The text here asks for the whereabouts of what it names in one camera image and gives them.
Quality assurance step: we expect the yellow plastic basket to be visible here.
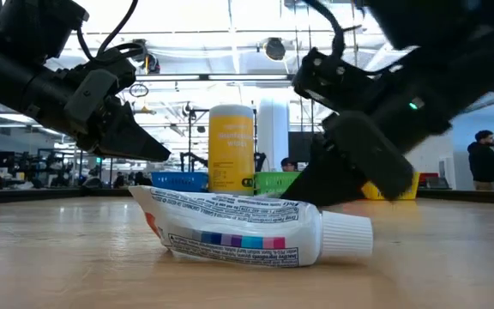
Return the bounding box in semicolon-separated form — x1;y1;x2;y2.
360;171;420;202

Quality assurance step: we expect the yellow wipes canister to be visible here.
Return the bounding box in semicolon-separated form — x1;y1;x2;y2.
208;104;256;197

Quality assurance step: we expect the blue plastic basket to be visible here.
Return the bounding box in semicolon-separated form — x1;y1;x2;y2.
151;171;209;193

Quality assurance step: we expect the black ceiling cable reel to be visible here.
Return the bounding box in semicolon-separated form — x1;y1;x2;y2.
263;37;287;62
130;38;150;64

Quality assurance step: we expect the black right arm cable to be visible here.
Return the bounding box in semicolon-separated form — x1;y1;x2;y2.
302;0;362;59

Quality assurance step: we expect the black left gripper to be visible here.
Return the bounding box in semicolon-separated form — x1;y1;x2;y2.
59;50;172;163

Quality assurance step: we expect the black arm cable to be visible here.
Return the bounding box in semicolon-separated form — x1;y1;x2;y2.
76;0;146;62
302;0;362;59

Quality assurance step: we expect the black stand pole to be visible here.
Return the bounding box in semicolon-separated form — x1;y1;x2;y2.
185;106;210;173

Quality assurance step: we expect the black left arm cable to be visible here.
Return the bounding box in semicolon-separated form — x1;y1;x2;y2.
76;0;146;62

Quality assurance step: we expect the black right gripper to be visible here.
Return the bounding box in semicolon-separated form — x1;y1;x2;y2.
280;46;407;208

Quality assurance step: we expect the black monitor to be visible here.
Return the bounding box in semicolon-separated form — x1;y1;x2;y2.
288;130;316;164

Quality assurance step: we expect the white pillar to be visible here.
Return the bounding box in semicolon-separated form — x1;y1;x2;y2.
257;97;290;173

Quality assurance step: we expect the white toothpaste tube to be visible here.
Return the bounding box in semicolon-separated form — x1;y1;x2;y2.
129;185;375;270

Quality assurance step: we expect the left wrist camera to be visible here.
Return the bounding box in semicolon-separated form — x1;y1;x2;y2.
63;68;120;135

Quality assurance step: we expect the green plastic basket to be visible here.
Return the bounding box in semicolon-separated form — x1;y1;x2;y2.
254;171;302;198

